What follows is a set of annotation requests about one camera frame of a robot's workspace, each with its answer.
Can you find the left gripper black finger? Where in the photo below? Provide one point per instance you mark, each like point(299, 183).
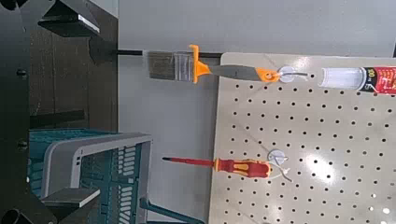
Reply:
point(71, 197)
point(73, 23)

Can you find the red yellow screwdriver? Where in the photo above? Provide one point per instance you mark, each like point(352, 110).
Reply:
point(249, 168)

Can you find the teal grey plastic crate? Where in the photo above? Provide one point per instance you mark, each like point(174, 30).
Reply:
point(109, 140)

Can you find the teal metal pegboard stand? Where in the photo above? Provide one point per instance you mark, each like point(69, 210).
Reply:
point(162, 211)

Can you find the orange grey paintbrush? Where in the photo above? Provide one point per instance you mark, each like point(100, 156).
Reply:
point(236, 72)

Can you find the white round pegboard hook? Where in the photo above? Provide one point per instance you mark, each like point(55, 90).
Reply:
point(277, 154)
point(285, 71)

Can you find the beige perforated pegboard panel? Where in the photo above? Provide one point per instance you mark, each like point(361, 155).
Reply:
point(314, 137)

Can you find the red black sealant tube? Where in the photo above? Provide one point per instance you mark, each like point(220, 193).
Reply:
point(342, 77)

